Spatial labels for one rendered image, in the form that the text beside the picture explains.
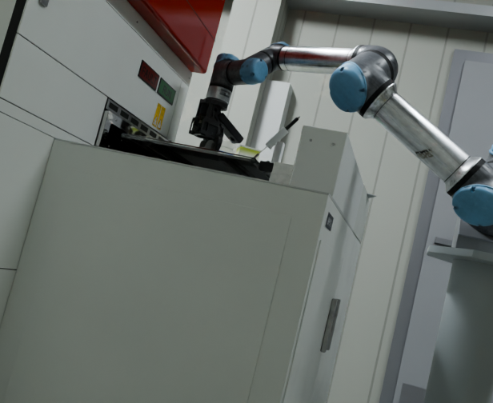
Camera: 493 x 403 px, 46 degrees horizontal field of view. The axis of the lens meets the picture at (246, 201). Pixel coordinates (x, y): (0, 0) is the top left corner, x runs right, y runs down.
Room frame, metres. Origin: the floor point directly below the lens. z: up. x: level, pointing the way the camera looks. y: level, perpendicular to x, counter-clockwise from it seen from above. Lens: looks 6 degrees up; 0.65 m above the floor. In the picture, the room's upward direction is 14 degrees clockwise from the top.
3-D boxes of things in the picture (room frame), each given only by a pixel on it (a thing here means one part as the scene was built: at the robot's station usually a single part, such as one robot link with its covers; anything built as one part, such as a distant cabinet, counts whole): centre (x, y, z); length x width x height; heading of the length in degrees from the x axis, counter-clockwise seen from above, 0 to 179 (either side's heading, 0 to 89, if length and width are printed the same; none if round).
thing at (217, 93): (1.77, 0.16, 1.13); 0.08 x 0.08 x 0.05
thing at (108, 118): (1.65, 0.33, 0.89); 0.44 x 0.02 x 0.10; 163
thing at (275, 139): (1.81, -0.05, 1.03); 0.06 x 0.04 x 0.13; 73
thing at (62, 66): (1.49, 0.40, 1.02); 0.81 x 0.03 x 0.40; 163
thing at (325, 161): (1.44, -0.20, 0.89); 0.55 x 0.09 x 0.14; 163
